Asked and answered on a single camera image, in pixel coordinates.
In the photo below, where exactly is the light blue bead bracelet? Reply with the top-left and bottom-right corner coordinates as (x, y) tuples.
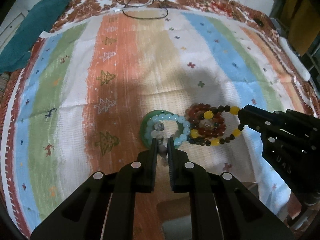
(145, 113), (192, 148)

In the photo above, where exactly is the teal pillow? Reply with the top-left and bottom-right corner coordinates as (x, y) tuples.
(1, 0), (71, 73)

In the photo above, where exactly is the green jade bangle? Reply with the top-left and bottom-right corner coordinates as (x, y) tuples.
(139, 109), (190, 148)

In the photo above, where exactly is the grey folded blanket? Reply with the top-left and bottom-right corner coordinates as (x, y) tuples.
(0, 72), (10, 98)

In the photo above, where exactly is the silver metal tin box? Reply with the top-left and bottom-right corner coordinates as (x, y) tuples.
(156, 180), (259, 240)

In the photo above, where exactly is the white rolled object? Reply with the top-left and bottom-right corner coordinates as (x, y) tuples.
(278, 36), (311, 82)

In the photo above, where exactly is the mustard hanging garment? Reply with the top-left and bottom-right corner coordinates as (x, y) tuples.
(274, 0), (319, 56)

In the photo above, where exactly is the black cable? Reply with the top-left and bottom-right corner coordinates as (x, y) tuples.
(115, 0), (169, 20)

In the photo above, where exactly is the yellow and dark bead bracelet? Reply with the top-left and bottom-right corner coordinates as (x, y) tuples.
(188, 104), (247, 147)

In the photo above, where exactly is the red bead bracelet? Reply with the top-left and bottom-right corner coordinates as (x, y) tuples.
(186, 102), (227, 143)

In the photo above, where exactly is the striped colourful cloth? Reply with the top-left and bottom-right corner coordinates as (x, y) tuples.
(1, 9), (319, 237)

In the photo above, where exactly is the multicolour small bead bracelet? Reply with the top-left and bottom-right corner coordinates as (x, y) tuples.
(197, 114), (226, 140)

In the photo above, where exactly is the floral red bedsheet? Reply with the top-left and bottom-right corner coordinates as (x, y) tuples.
(1, 0), (319, 239)

